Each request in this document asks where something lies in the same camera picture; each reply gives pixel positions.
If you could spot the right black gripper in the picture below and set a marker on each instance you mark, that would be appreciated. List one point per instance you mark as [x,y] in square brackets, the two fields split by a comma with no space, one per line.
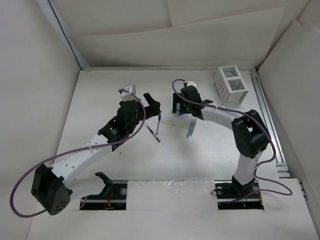
[176,99]

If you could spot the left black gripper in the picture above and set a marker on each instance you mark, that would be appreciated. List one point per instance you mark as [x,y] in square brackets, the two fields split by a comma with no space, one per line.
[152,110]

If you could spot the blue gel pen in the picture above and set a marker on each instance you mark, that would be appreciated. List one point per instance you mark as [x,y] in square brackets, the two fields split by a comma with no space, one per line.
[158,123]

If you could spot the purple ink refill pen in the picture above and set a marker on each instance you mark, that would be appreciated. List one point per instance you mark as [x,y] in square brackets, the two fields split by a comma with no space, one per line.
[152,133]

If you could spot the yellow pen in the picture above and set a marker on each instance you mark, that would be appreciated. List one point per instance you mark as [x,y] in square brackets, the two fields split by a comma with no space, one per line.
[174,125]

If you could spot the blue patterned tape roll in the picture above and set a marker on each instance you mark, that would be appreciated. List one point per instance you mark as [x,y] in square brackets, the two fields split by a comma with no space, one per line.
[229,74]
[180,110]

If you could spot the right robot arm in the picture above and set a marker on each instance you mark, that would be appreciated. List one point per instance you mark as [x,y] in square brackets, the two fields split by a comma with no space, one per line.
[249,131]

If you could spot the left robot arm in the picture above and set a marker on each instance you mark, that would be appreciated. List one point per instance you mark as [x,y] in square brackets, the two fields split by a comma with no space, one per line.
[55,186]

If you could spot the clear light-blue pen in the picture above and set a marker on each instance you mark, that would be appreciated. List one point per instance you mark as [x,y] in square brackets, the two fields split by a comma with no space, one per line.
[191,128]

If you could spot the white two-compartment organizer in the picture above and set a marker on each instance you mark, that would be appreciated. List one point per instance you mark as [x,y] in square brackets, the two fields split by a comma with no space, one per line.
[231,90]

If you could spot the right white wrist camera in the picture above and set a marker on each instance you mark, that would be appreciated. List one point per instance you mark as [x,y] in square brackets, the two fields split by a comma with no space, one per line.
[190,83]

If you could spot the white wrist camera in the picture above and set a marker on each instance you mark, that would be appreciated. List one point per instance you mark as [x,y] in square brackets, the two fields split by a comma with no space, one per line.
[128,90]
[190,83]

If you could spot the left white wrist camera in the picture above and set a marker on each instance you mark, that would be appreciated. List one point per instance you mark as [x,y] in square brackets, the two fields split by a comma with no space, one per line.
[128,90]

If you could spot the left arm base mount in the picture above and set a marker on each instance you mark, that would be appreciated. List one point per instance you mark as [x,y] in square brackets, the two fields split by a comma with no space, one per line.
[113,197]

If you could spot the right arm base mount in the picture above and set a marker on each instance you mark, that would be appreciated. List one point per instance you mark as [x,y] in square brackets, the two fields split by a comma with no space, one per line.
[231,195]

